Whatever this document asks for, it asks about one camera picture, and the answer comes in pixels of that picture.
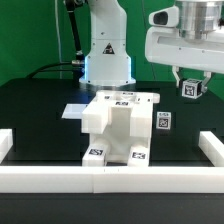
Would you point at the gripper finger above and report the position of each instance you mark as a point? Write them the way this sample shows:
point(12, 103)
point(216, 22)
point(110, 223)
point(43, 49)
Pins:
point(177, 75)
point(206, 80)

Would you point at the white front fence bar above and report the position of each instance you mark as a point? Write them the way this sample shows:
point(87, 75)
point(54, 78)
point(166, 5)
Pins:
point(62, 179)

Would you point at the white tagged cube nut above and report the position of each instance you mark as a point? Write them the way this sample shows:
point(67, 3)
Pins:
point(163, 120)
point(191, 88)

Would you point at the white right fence bar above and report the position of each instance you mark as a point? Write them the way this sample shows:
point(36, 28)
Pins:
point(212, 147)

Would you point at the white chair back frame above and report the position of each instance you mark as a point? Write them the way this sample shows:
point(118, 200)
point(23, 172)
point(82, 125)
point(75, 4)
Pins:
point(123, 112)

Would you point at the white sheet with tags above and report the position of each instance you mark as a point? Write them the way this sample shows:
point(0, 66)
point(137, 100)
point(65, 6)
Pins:
point(73, 111)

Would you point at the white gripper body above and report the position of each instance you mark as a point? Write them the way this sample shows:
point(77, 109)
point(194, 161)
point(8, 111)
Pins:
point(165, 46)

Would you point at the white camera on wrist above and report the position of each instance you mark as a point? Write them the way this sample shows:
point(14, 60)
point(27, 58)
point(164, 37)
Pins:
point(168, 17)

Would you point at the white chair seat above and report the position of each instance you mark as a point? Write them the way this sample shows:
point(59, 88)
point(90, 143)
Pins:
point(126, 137)

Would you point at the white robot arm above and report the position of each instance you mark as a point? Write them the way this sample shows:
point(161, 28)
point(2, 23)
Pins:
point(188, 34)

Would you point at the white left fence bar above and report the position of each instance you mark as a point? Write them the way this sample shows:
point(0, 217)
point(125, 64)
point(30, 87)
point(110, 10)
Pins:
point(6, 142)

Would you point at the white fence bar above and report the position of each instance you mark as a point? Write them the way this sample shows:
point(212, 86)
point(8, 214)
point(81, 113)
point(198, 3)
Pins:
point(62, 179)
point(6, 142)
point(212, 147)

